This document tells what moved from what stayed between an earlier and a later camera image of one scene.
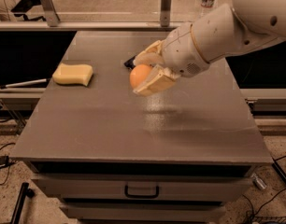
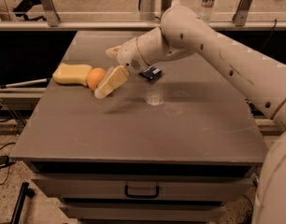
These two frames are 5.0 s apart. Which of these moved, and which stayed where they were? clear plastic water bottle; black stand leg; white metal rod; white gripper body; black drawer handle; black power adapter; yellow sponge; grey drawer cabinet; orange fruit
Moved: white gripper body; orange fruit
Stayed: black stand leg; yellow sponge; black power adapter; grey drawer cabinet; black drawer handle; clear plastic water bottle; white metal rod
